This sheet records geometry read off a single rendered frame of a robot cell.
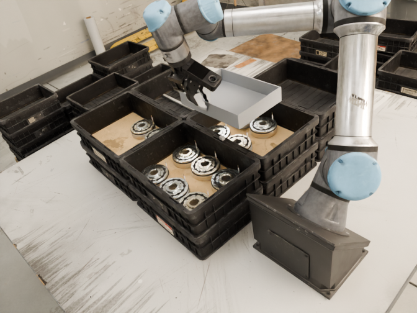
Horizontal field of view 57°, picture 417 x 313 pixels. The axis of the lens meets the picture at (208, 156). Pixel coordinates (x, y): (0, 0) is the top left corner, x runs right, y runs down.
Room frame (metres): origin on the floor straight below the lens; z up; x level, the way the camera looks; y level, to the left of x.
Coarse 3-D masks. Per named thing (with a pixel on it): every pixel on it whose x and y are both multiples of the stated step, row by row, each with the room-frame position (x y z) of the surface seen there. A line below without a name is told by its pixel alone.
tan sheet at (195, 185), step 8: (168, 160) 1.13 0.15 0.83; (168, 168) 1.08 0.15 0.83; (176, 168) 1.07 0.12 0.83; (224, 168) 1.02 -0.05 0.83; (176, 176) 1.03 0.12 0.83; (192, 176) 1.01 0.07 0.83; (192, 184) 0.97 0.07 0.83; (200, 184) 0.96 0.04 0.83; (208, 184) 0.95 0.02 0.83; (208, 192) 0.92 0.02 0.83
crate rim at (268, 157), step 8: (280, 104) 1.20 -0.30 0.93; (288, 104) 1.18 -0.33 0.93; (200, 112) 1.26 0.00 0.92; (304, 112) 1.11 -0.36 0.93; (192, 120) 1.21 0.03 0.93; (312, 120) 1.06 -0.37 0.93; (304, 128) 1.02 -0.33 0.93; (312, 128) 1.04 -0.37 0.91; (296, 136) 0.99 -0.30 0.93; (232, 144) 1.02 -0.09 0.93; (280, 144) 0.97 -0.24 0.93; (288, 144) 0.97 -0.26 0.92; (248, 152) 0.96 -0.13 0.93; (272, 152) 0.93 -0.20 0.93; (280, 152) 0.95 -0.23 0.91; (264, 160) 0.91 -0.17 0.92
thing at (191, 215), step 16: (192, 128) 1.17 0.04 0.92; (144, 144) 1.12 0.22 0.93; (224, 144) 1.03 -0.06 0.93; (256, 160) 0.91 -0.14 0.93; (144, 176) 0.94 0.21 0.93; (240, 176) 0.85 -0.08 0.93; (160, 192) 0.85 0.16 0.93; (224, 192) 0.81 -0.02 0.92; (176, 208) 0.79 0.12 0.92; (208, 208) 0.77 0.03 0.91
